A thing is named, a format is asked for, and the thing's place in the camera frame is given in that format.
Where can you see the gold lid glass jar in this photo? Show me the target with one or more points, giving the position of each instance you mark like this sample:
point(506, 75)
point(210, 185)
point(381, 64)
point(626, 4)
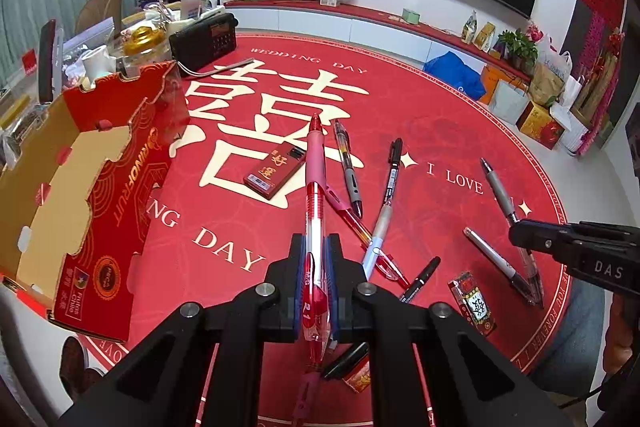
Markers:
point(134, 48)

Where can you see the red cardboard fruit box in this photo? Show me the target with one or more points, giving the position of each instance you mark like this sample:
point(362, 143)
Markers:
point(74, 207)

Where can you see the grey black gel pen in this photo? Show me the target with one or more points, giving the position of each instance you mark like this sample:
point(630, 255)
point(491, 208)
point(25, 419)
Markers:
point(343, 147)

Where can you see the red smartphone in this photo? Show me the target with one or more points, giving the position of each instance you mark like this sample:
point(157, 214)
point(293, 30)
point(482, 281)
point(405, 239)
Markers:
point(45, 62)

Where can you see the beige chair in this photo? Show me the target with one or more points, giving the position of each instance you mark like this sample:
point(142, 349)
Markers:
point(94, 11)

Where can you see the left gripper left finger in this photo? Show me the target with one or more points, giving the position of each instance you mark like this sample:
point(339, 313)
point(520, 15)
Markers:
point(201, 365)

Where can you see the red gold lighter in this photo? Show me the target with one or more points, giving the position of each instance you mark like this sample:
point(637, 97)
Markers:
point(351, 367)

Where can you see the red round wedding mat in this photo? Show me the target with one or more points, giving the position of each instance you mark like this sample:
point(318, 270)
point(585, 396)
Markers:
point(212, 236)

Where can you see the pink red gel pen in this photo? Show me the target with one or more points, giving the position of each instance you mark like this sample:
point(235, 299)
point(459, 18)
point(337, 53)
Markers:
point(385, 265)

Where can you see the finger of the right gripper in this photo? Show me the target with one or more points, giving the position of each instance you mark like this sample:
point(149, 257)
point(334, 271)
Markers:
point(557, 241)

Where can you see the silver K-2020 pen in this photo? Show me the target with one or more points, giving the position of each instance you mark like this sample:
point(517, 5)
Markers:
point(515, 279)

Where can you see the black marker pen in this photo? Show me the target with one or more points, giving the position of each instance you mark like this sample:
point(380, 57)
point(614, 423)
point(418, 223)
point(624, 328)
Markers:
point(420, 281)

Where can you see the red lead refill box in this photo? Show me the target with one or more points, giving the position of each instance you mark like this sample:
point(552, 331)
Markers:
point(269, 176)

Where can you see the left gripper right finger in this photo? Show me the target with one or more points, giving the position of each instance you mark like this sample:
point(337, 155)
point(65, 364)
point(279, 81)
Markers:
point(429, 366)

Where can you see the blue plastic bag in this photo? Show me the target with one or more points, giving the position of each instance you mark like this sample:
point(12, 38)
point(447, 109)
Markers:
point(450, 69)

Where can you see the grey silver pen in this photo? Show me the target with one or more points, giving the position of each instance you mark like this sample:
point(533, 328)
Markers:
point(507, 207)

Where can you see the black portable radio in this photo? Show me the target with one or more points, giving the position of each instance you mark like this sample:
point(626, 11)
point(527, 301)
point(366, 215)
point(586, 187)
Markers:
point(203, 42)

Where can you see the black cap white pen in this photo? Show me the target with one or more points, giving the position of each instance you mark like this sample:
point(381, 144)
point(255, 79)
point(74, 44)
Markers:
point(385, 215)

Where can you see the patterned red lighter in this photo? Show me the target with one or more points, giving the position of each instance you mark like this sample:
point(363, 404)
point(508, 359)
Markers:
point(471, 303)

